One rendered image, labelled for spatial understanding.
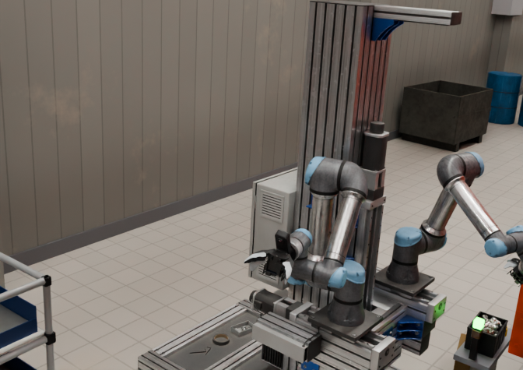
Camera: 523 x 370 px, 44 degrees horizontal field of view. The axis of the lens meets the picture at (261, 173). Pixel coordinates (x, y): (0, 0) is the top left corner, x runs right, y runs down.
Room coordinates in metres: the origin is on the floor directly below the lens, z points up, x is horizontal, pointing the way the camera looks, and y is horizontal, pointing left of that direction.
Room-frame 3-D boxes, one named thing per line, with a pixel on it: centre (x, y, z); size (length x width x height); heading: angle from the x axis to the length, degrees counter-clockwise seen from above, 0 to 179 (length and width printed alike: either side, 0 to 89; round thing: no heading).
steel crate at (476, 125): (8.68, -2.47, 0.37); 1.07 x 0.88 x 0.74; 142
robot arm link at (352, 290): (2.32, -0.37, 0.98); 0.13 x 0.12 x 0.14; 66
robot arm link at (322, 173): (2.37, -0.25, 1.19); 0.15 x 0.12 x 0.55; 66
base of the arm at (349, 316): (2.31, -0.37, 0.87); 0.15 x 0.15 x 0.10
